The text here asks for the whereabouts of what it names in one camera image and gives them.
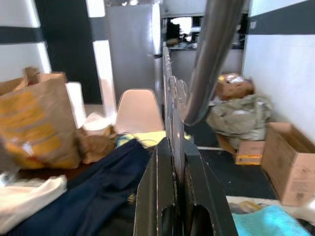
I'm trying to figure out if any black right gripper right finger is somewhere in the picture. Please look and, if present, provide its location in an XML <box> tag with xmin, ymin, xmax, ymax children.
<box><xmin>183</xmin><ymin>140</ymin><xmax>239</xmax><ymax>236</ymax></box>

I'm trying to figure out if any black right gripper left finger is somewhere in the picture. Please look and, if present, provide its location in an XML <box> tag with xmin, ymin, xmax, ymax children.
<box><xmin>133</xmin><ymin>137</ymin><xmax>180</xmax><ymax>236</ymax></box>

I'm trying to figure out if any navy blue garment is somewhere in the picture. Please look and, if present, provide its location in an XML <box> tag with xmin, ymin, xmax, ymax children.
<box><xmin>7</xmin><ymin>139</ymin><xmax>153</xmax><ymax>236</ymax></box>

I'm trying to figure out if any grey plastic clothes hanger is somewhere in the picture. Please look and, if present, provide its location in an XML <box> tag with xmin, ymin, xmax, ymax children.
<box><xmin>162</xmin><ymin>0</ymin><xmax>250</xmax><ymax>185</ymax></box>

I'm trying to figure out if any yellow patterned cloth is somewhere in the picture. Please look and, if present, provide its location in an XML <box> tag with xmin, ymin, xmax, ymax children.
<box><xmin>115</xmin><ymin>131</ymin><xmax>191</xmax><ymax>148</ymax></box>

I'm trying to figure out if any small cardboard box yellow label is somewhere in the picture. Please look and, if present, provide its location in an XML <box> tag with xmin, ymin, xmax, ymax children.
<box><xmin>235</xmin><ymin>140</ymin><xmax>266</xmax><ymax>165</ymax></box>

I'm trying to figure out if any crumpled brown paper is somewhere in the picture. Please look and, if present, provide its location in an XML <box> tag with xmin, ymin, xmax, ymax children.
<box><xmin>78</xmin><ymin>125</ymin><xmax>116</xmax><ymax>165</ymax></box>

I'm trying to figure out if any teal towel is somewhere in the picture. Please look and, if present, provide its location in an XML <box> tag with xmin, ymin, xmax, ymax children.
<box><xmin>231</xmin><ymin>205</ymin><xmax>311</xmax><ymax>236</ymax></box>

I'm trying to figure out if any crumpled grey plastic bag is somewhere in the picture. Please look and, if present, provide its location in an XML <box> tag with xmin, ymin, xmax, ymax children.
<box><xmin>206</xmin><ymin>94</ymin><xmax>274</xmax><ymax>149</ymax></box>

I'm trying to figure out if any large brown cardboard box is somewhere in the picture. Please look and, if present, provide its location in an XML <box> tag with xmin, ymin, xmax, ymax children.
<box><xmin>261</xmin><ymin>122</ymin><xmax>315</xmax><ymax>207</ymax></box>

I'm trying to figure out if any white cloth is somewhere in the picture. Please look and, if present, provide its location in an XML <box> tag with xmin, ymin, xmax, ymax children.
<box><xmin>0</xmin><ymin>175</ymin><xmax>68</xmax><ymax>234</ymax></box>

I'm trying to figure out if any brown paper bag yellow print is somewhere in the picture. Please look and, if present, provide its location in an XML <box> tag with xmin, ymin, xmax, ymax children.
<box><xmin>0</xmin><ymin>66</ymin><xmax>82</xmax><ymax>170</ymax></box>

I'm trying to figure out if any silver fridge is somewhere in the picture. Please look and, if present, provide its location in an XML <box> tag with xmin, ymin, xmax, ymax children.
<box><xmin>105</xmin><ymin>3</ymin><xmax>163</xmax><ymax>101</ymax></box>

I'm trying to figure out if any black door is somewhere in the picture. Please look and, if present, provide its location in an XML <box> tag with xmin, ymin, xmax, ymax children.
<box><xmin>34</xmin><ymin>0</ymin><xmax>103</xmax><ymax>105</ymax></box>

